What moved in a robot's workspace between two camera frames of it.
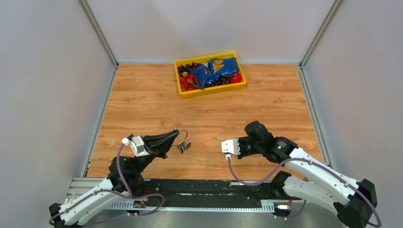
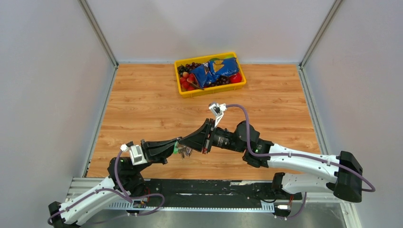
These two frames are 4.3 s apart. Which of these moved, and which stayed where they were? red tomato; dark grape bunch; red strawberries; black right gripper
Moved: black right gripper
Stayed: red tomato; dark grape bunch; red strawberries
